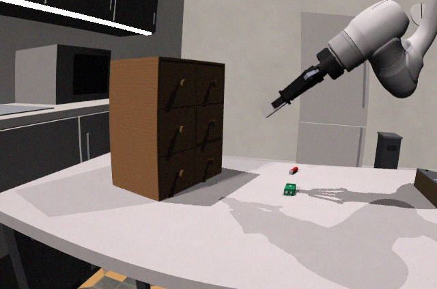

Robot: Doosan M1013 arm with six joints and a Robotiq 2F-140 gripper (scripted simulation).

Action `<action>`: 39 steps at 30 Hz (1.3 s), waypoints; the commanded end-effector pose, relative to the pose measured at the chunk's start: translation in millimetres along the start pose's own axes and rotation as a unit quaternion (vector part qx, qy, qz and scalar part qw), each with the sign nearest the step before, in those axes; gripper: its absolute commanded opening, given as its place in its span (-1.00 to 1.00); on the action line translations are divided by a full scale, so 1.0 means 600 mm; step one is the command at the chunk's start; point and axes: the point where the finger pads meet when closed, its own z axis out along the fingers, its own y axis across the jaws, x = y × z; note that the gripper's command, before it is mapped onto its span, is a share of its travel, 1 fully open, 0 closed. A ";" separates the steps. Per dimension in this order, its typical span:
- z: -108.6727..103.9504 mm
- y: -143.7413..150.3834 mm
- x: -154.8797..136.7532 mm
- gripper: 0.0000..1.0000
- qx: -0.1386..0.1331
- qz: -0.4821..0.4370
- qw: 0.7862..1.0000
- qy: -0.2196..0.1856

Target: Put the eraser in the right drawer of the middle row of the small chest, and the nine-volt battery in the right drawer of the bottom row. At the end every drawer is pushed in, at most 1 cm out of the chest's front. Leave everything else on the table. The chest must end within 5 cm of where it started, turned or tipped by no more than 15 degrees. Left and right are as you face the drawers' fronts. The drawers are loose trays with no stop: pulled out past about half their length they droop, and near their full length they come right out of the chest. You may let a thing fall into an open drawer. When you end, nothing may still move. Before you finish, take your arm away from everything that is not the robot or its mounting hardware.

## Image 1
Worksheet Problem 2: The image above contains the green 9v battery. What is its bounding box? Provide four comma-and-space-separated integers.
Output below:
284, 183, 296, 196

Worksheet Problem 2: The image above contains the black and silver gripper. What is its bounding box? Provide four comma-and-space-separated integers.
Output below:
260, 48, 344, 118

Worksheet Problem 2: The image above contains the brown small chest of drawers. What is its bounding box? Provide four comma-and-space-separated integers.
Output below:
109, 57, 225, 202

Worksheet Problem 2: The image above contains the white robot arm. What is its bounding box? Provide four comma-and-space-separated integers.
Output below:
328, 0, 437, 98

